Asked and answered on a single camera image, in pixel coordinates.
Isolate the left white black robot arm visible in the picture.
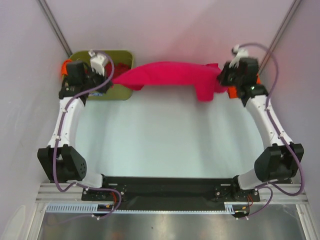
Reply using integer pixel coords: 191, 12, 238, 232
37, 59, 115, 200

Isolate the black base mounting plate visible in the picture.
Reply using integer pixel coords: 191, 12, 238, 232
81, 176, 261, 209

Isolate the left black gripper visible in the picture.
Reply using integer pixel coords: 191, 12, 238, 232
82, 67, 113, 94

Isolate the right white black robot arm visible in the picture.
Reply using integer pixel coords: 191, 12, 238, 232
217, 56, 304, 201

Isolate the dark red t shirt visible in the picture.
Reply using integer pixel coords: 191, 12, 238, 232
105, 62, 131, 78

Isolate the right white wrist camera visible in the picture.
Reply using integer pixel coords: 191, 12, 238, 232
229, 45, 249, 68

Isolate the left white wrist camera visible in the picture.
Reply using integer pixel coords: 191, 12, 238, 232
88, 50, 109, 76

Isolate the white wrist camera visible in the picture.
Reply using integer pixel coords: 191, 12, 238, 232
88, 50, 109, 76
229, 45, 249, 68

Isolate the orange cloth on bin rim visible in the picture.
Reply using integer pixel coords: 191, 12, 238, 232
60, 59, 72, 77

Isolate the aluminium frame rail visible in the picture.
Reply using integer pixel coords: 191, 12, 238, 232
35, 183, 83, 203

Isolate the slotted cable duct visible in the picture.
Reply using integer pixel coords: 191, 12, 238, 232
45, 202, 249, 215

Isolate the olive green plastic bin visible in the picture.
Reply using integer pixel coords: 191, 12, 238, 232
62, 50, 135, 101

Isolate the folded orange t shirt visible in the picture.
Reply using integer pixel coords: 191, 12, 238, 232
227, 74, 261, 99

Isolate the pink t shirt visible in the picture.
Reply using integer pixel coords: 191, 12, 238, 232
112, 61, 228, 102

